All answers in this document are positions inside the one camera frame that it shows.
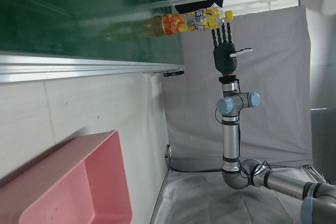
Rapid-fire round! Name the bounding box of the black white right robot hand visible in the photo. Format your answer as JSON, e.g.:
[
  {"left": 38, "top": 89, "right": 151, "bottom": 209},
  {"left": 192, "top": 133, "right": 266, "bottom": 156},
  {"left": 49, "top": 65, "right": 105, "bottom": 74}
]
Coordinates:
[{"left": 211, "top": 21, "right": 254, "bottom": 75}]

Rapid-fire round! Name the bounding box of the pink plastic basket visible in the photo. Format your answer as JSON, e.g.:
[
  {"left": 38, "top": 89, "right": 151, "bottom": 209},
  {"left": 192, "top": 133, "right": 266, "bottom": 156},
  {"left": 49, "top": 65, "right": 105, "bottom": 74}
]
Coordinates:
[{"left": 0, "top": 129, "right": 133, "bottom": 224}]

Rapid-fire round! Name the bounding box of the orange juice bottle yellow cap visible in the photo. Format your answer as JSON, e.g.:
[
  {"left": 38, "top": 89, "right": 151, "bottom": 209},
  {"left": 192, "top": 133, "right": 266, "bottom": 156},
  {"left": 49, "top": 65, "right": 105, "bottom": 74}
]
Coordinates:
[{"left": 161, "top": 6, "right": 234, "bottom": 37}]

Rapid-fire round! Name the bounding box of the grey backdrop curtain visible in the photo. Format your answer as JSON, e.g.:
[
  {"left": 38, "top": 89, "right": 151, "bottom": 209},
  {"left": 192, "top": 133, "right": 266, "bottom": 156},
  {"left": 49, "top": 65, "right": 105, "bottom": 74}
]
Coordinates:
[{"left": 160, "top": 5, "right": 313, "bottom": 172}]

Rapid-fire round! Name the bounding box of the grey floor sheet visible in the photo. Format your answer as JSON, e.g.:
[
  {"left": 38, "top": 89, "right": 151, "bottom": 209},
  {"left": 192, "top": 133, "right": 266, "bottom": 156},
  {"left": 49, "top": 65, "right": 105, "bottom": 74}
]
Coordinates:
[{"left": 150, "top": 166, "right": 329, "bottom": 224}]

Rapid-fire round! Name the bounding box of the green belt conveyor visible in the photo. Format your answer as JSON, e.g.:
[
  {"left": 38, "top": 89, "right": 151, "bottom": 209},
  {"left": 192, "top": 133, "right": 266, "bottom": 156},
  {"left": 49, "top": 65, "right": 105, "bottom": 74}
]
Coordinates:
[{"left": 0, "top": 0, "right": 185, "bottom": 84}]

